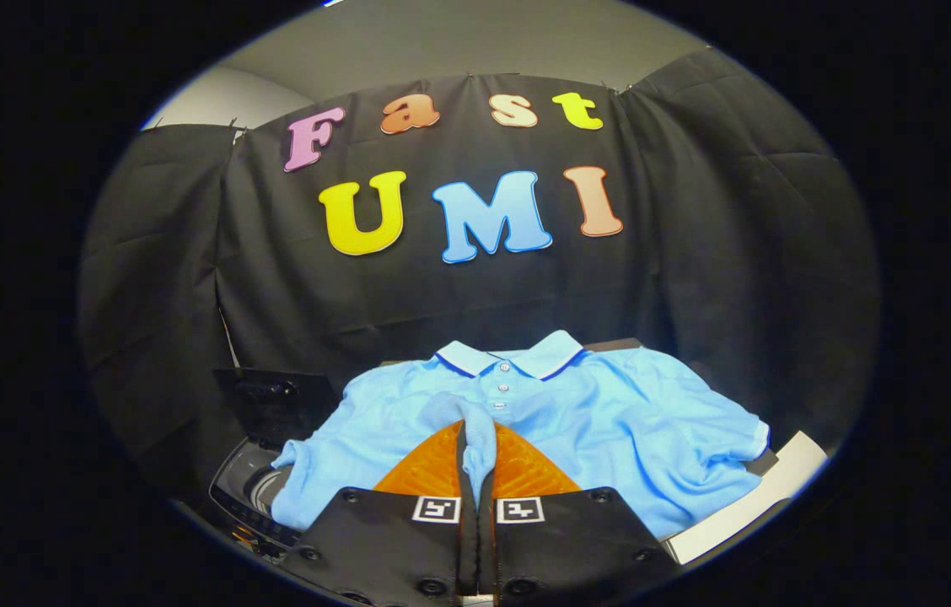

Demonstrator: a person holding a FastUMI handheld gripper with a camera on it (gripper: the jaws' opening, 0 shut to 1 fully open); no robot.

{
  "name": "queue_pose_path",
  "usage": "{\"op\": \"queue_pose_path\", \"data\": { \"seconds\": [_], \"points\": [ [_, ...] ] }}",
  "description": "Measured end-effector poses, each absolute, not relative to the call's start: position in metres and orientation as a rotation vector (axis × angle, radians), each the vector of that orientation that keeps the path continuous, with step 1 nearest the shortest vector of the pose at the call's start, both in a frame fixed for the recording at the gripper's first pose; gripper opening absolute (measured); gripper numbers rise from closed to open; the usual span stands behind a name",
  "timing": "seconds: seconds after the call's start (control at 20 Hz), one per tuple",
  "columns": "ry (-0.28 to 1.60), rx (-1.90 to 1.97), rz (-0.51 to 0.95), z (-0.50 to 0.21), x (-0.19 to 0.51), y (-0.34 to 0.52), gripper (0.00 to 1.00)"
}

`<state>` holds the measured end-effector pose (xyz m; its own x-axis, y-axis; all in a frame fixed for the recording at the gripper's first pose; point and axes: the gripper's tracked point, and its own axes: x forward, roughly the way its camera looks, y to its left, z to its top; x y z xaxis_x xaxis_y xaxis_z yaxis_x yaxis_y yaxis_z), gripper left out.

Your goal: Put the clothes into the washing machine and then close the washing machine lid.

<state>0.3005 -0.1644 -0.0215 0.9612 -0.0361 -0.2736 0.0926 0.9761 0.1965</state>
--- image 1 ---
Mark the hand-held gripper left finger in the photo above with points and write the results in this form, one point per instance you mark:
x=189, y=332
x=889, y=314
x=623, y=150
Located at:
x=391, y=548

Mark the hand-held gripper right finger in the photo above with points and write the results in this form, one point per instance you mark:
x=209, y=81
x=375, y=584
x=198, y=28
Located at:
x=568, y=548

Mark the light blue polo shirt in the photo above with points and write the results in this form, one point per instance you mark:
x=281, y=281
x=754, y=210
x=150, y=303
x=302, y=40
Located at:
x=610, y=421

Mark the grey washing machine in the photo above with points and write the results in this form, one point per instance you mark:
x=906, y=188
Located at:
x=239, y=489

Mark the dark washing machine lid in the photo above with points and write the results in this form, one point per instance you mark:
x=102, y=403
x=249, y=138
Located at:
x=273, y=405

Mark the black backdrop cloth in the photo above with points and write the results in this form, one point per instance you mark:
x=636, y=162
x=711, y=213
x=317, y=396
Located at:
x=695, y=253

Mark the beige cabinet with dark frame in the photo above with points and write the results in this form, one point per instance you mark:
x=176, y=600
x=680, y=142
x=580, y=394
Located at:
x=615, y=344

